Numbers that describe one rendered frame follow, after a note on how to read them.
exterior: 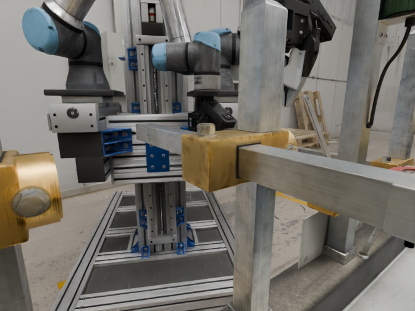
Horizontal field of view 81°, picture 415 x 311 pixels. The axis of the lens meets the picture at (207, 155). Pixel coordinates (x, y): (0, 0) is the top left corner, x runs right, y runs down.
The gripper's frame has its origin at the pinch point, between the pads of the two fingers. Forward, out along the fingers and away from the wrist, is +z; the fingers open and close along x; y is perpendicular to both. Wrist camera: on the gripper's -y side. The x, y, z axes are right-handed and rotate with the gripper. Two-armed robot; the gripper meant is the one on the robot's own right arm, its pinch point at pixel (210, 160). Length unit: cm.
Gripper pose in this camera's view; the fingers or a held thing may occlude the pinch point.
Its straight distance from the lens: 72.9
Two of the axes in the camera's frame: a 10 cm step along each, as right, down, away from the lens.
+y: -5.8, -1.9, 7.9
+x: -8.1, 1.3, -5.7
